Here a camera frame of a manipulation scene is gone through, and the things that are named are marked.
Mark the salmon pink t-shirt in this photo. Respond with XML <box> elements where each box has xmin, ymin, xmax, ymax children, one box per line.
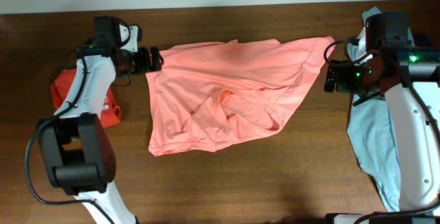
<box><xmin>146</xmin><ymin>37</ymin><xmax>332</xmax><ymax>156</ymax></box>

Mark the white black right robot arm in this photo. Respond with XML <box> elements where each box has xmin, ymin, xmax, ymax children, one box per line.
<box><xmin>324</xmin><ymin>12</ymin><xmax>439</xmax><ymax>223</ymax></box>

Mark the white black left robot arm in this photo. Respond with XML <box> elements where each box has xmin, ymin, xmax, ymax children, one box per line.
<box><xmin>25</xmin><ymin>16</ymin><xmax>164</xmax><ymax>223</ymax></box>

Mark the light blue t-shirt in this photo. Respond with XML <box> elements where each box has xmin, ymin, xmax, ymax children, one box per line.
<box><xmin>346</xmin><ymin>6</ymin><xmax>415</xmax><ymax>213</ymax></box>

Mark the red folded printed t-shirt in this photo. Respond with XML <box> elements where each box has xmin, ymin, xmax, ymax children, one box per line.
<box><xmin>50</xmin><ymin>69</ymin><xmax>121</xmax><ymax>128</ymax></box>

